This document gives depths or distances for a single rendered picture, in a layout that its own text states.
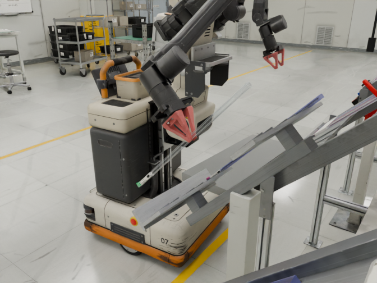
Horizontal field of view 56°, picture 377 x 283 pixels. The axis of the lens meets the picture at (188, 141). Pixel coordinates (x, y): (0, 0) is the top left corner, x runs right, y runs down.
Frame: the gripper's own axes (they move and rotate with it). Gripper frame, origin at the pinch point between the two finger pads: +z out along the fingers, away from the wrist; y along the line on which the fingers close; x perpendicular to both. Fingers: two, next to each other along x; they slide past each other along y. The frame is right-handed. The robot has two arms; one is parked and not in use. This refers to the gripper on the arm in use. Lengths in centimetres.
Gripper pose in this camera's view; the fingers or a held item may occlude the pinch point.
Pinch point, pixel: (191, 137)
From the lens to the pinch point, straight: 85.0
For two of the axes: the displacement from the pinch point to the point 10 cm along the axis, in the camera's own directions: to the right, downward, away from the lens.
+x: -5.3, 4.8, 7.0
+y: 6.5, -3.0, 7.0
